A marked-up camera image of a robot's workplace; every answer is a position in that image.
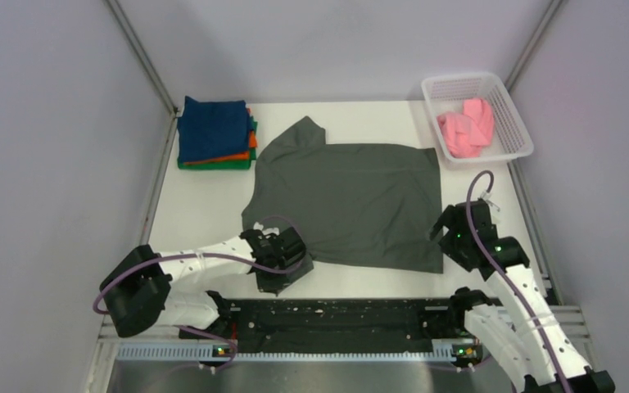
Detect pink t-shirt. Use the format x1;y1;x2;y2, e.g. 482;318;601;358
436;97;496;159

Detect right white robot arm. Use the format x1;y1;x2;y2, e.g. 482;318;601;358
430;200;616;392

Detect white slotted cable duct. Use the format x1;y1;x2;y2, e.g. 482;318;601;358
116;338;480;363

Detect folded navy blue t-shirt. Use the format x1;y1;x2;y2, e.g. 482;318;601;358
177;96;251;164

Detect folded green t-shirt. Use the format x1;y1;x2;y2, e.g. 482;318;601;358
177;120;259;172

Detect aluminium frame post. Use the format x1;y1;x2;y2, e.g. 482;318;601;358
504;0;568;93
102;0;177;115

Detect folded orange t-shirt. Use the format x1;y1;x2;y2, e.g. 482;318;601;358
183;108;258;166

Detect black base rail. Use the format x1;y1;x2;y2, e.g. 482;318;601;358
210;299;469;355

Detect dark grey t-shirt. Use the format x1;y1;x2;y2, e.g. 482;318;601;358
242;117;443;273

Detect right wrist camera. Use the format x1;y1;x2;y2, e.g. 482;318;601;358
479;190;501;214

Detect right aluminium frame post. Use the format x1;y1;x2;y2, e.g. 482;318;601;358
504;0;568;93

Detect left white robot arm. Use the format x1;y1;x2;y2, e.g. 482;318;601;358
93;227;314;339

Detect white plastic basket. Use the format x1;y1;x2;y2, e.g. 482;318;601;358
421;72;534;167

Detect left aluminium frame post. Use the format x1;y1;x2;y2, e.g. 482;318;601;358
102;0;177;115

